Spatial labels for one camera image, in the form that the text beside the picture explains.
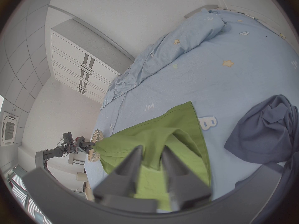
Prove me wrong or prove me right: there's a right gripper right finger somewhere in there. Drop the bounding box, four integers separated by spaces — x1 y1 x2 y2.
161 146 211 212

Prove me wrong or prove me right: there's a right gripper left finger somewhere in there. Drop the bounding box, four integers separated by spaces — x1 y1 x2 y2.
93 145 143 203

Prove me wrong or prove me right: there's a green garment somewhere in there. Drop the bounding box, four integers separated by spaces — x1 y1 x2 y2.
95 101 212 213

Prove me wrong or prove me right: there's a round woven basket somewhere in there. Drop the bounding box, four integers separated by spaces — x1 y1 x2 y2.
87 128 104 164

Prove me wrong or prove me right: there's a dark blue garment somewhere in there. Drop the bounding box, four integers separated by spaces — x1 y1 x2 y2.
224 94 299 189

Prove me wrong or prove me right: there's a bed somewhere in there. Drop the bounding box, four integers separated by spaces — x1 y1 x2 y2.
84 5 299 213

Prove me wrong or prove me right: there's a window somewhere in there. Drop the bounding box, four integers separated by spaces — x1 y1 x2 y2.
4 165 55 224

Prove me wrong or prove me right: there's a white ceiling air conditioner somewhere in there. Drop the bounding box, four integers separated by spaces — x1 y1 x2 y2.
1 111 19 146

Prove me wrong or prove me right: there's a white wardrobe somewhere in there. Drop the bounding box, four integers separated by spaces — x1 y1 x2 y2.
51 18 135 103

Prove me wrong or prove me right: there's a pale blue quilt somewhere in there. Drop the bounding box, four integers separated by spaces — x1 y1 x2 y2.
101 8 232 109

